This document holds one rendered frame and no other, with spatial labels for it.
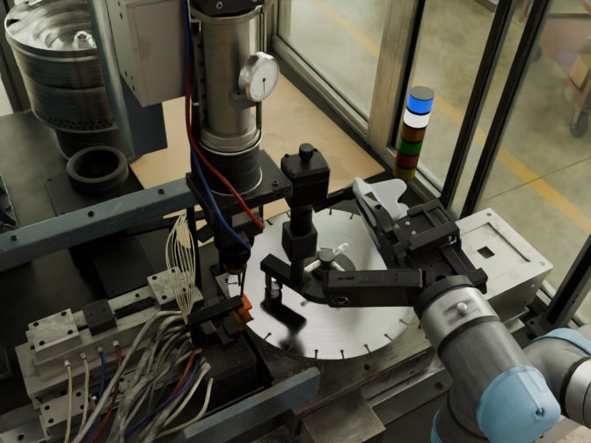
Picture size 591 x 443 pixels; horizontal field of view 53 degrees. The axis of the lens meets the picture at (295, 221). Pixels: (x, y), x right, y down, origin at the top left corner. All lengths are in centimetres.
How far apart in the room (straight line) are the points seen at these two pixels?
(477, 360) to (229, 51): 39
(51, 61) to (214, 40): 76
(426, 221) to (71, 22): 108
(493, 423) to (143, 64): 50
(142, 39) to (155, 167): 91
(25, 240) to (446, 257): 64
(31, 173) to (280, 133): 64
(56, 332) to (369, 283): 59
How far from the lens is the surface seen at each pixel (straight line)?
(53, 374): 114
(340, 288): 68
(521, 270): 120
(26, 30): 151
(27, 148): 170
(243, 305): 96
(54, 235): 101
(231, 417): 84
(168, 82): 70
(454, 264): 69
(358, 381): 104
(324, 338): 96
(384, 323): 99
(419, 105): 110
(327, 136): 164
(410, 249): 68
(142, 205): 103
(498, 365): 61
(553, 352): 77
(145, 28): 66
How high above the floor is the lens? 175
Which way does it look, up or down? 46 degrees down
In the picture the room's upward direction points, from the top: 4 degrees clockwise
